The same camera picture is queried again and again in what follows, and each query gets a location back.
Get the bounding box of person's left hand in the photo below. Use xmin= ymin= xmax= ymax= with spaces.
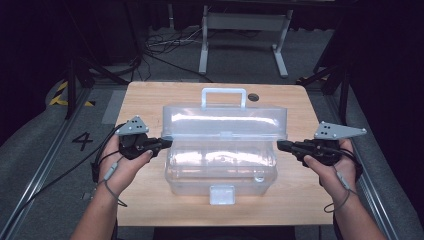
xmin=95 ymin=133 xmax=155 ymax=198

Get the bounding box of grey wrist strap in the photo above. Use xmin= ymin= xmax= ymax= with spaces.
xmin=322 ymin=165 xmax=360 ymax=215
xmin=101 ymin=155 xmax=130 ymax=209

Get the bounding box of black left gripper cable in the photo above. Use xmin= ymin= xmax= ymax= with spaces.
xmin=0 ymin=122 xmax=126 ymax=234

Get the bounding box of grey left wrist strap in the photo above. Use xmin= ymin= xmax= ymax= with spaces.
xmin=101 ymin=155 xmax=130 ymax=209

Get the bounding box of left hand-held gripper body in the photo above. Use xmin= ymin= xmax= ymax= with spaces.
xmin=115 ymin=114 xmax=165 ymax=161

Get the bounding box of person's right hand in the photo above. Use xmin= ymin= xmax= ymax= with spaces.
xmin=302 ymin=137 xmax=358 ymax=202

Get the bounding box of person's dark clothing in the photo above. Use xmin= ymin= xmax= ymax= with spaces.
xmin=152 ymin=226 xmax=296 ymax=240

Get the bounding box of grey right wrist strap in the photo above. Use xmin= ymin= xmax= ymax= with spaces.
xmin=322 ymin=165 xmax=360 ymax=215

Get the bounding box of grey metal desk frame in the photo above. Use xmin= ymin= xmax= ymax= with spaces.
xmin=198 ymin=0 xmax=294 ymax=80

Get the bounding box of yellow black hazard tape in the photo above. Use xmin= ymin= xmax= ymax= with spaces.
xmin=48 ymin=80 xmax=96 ymax=108

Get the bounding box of bundle of floor cables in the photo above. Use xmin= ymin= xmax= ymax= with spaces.
xmin=143 ymin=27 xmax=214 ymax=84

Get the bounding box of black metal stand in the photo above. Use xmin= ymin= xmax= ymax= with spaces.
xmin=295 ymin=61 xmax=352 ymax=117
xmin=64 ymin=57 xmax=132 ymax=121

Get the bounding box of clear plastic storage box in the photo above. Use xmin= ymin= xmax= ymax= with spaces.
xmin=161 ymin=86 xmax=289 ymax=206

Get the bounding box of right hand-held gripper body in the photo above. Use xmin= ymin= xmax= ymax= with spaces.
xmin=292 ymin=120 xmax=368 ymax=168

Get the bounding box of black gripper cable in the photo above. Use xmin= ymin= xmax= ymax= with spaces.
xmin=0 ymin=122 xmax=126 ymax=234
xmin=331 ymin=141 xmax=365 ymax=240

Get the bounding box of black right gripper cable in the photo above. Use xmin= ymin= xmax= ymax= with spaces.
xmin=331 ymin=141 xmax=365 ymax=240

